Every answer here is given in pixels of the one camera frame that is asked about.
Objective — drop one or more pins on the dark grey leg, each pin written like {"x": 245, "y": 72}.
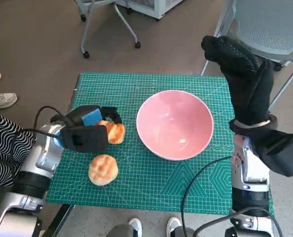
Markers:
{"x": 183, "y": 232}
{"x": 119, "y": 230}

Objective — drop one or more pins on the white foot tip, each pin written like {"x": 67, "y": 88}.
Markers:
{"x": 173, "y": 224}
{"x": 135, "y": 225}

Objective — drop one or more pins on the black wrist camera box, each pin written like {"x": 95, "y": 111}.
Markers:
{"x": 282, "y": 153}
{"x": 87, "y": 139}

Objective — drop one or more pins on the grey mesh chair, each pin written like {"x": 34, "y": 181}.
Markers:
{"x": 267, "y": 24}

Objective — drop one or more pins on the pink bowl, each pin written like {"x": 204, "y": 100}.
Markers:
{"x": 176, "y": 123}

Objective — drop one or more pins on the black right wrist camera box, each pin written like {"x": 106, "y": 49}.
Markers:
{"x": 282, "y": 153}

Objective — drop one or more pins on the green cutting mat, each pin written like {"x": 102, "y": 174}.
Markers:
{"x": 141, "y": 177}

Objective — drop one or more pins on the round toy bread bun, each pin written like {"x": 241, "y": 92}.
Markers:
{"x": 103, "y": 170}

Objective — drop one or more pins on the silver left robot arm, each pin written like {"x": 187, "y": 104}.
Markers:
{"x": 45, "y": 150}

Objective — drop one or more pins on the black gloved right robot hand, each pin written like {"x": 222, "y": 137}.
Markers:
{"x": 250, "y": 89}

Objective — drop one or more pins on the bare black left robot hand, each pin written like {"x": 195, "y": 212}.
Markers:
{"x": 92, "y": 117}

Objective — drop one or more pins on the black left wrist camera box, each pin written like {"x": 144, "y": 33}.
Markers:
{"x": 87, "y": 139}

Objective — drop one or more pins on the oblong toy bread loaf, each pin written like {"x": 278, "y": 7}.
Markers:
{"x": 116, "y": 133}

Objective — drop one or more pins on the person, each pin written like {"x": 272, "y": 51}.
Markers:
{"x": 3, "y": 148}

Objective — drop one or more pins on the white appliance with vent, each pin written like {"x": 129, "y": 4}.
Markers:
{"x": 158, "y": 7}

